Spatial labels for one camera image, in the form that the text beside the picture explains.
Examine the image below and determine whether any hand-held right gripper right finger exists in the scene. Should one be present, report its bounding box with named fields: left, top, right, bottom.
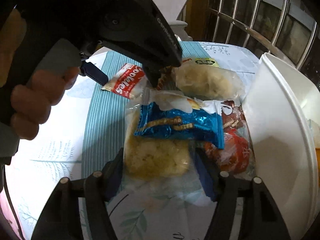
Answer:
left=194, top=148, right=292, bottom=240

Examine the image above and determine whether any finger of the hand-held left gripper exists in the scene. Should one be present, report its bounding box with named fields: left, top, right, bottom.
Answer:
left=144, top=64, right=164, bottom=89
left=79, top=61, right=109, bottom=85

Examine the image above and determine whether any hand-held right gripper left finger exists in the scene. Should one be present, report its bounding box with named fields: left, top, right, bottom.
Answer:
left=31, top=148, right=124, bottom=240

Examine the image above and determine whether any red white cookie packet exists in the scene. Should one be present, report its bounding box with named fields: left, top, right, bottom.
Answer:
left=101, top=63, right=146, bottom=100

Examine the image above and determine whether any red snack packet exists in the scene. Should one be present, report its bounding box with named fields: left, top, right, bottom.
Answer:
left=200, top=127, right=256, bottom=176

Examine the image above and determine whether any yellow bread clear packet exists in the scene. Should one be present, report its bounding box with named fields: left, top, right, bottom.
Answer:
left=124, top=90, right=209, bottom=205

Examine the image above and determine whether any green label bread packet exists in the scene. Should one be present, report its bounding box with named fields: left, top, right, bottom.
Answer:
left=174, top=58, right=247, bottom=101

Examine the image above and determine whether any blue snack packet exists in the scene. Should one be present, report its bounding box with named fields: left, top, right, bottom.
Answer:
left=134, top=102, right=225, bottom=150

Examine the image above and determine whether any brown snack packet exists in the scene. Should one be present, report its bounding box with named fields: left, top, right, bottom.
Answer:
left=217, top=100, right=245, bottom=131

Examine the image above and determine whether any white plastic bin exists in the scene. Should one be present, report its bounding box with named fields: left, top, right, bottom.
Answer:
left=241, top=52, right=320, bottom=240

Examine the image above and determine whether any person's left hand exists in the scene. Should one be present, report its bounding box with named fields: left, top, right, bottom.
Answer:
left=0, top=11, right=80, bottom=140

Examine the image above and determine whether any metal window grille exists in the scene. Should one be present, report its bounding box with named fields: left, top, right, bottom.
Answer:
left=207, top=0, right=320, bottom=71

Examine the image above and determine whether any pink quilt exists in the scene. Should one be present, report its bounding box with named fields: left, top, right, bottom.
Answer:
left=0, top=192, right=18, bottom=240

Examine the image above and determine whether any wooden door frame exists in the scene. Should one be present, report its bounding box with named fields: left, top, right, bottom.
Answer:
left=186, top=0, right=213, bottom=42

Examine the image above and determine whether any black cable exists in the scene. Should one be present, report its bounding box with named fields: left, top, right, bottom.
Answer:
left=3, top=165, right=28, bottom=240

